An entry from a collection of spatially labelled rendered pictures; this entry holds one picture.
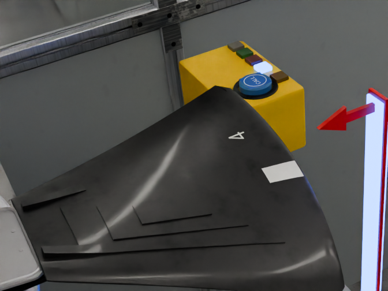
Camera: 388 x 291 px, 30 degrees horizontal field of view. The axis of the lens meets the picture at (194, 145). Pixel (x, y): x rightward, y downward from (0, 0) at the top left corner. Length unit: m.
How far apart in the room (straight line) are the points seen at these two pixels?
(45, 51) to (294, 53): 0.52
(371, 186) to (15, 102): 0.76
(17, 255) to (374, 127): 0.33
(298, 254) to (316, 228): 0.03
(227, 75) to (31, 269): 0.48
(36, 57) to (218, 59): 0.41
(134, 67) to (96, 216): 0.81
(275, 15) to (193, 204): 0.92
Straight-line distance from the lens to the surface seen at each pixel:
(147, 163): 0.60
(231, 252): 0.54
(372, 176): 0.70
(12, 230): 0.56
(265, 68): 0.92
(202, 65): 0.96
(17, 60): 1.28
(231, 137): 0.62
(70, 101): 1.33
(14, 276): 0.52
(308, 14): 1.49
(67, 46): 1.29
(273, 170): 0.60
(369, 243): 0.75
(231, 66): 0.95
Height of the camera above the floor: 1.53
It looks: 35 degrees down
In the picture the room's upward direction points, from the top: 8 degrees counter-clockwise
